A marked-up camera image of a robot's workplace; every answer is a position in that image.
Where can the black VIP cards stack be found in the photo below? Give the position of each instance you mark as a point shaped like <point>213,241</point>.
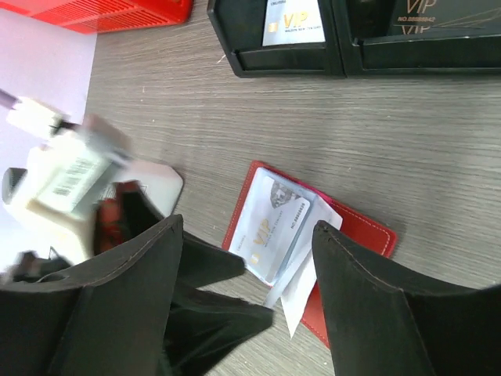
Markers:
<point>455,17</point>

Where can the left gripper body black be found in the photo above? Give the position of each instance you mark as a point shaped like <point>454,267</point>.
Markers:
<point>123,217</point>

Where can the silver VIP cards stack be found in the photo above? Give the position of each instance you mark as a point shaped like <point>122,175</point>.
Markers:
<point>292,22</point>

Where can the white plastic bottle black cap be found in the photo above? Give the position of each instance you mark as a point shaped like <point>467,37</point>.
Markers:
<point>159,182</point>

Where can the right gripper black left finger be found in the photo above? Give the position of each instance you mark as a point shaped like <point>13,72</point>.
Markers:
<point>105,316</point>

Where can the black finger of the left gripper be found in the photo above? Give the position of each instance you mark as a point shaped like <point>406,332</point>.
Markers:
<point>204,327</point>
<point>203,264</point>

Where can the red plastic shopping basket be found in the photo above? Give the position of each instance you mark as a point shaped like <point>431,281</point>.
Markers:
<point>103,16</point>

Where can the red leather card holder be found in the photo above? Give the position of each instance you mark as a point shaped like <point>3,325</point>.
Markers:
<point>363,230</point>

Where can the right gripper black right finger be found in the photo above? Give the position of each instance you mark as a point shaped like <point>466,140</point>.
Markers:
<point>385,319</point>

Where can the black three-compartment card tray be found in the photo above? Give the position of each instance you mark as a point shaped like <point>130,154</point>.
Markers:
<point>356,44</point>

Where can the silver VIP card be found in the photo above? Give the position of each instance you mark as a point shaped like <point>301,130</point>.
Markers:
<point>272,215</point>

